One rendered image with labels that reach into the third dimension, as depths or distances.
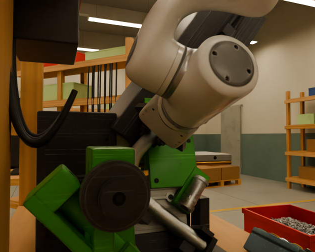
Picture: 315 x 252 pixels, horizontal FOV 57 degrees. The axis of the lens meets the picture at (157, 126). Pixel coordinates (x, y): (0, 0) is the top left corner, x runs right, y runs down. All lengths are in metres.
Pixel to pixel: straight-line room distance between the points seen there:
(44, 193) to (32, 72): 1.12
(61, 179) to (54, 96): 3.78
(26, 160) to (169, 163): 0.86
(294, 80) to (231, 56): 7.65
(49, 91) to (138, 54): 3.82
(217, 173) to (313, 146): 2.09
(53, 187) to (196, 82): 0.20
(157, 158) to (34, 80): 0.89
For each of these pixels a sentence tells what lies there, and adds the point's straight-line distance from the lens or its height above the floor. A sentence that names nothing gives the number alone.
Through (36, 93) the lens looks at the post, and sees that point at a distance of 1.41.
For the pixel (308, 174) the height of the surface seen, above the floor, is 0.36.
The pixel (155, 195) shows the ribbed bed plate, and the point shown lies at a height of 1.05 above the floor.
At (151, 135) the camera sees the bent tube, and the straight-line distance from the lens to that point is 0.62.
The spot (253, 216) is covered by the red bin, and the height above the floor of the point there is 0.91.
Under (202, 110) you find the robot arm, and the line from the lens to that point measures 0.39.
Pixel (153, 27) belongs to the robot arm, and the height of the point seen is 1.32.
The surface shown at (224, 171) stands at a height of 0.34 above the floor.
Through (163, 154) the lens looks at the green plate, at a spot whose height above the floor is 1.14.
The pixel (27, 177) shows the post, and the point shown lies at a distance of 1.41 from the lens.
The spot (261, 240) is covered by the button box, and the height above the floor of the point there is 0.94.
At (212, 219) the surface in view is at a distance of 1.06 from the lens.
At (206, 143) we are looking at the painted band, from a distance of 11.13.
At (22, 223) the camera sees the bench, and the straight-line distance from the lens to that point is 1.16.
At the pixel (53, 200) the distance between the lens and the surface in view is 0.34.
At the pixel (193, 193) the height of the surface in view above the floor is 1.06.
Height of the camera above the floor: 1.18
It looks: 2 degrees up
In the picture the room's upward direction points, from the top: straight up
